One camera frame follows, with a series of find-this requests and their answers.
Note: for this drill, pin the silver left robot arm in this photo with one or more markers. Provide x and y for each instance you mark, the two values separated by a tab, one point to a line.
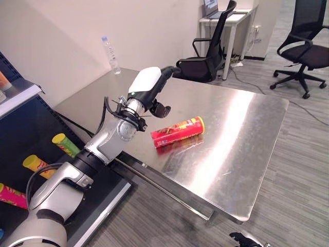
77	167

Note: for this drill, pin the orange white bottle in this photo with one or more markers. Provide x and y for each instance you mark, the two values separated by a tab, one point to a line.
4	81

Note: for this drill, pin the yellow chips can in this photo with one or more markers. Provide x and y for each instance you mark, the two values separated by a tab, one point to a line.
38	166

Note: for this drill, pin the red chips can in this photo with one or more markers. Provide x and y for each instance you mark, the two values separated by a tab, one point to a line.
178	131

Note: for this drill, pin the stainless steel table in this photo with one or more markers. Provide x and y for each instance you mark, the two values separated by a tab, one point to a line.
195	144

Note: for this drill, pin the clear plastic water bottle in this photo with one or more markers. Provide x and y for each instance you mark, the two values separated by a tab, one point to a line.
111	55

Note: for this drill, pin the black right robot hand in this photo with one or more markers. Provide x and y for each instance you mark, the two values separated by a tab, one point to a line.
240	237

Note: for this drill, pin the black office chair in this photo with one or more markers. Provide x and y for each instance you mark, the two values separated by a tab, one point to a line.
304	46
205	49

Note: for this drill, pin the blue round object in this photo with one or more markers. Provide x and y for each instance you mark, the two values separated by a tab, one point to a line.
1	233

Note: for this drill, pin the pink chips can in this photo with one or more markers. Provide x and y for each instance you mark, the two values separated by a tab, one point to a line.
11	196

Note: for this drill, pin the white desk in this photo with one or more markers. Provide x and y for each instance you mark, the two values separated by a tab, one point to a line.
228	28

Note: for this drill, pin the grey laptop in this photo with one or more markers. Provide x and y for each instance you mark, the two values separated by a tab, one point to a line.
212	9

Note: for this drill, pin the green chips can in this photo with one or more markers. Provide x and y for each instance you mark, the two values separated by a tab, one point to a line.
66	145

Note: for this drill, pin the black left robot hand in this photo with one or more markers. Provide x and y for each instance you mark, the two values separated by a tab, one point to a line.
144	85

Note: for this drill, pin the dark blue store shelf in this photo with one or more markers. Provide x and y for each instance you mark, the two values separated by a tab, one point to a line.
38	144

